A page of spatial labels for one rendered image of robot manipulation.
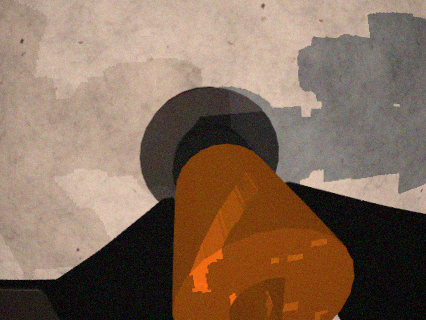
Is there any orange knob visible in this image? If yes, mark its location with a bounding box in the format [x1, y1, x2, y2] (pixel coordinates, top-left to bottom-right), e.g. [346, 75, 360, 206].
[172, 144, 354, 320]

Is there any dark grey round pedestal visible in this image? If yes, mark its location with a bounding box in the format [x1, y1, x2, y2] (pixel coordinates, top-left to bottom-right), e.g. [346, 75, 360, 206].
[140, 87, 278, 201]

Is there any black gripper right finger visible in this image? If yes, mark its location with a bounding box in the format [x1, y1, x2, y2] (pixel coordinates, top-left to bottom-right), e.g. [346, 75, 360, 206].
[285, 183, 426, 320]

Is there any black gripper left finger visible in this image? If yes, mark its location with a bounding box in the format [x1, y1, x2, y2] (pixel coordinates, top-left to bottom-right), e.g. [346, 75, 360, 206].
[0, 197, 176, 320]

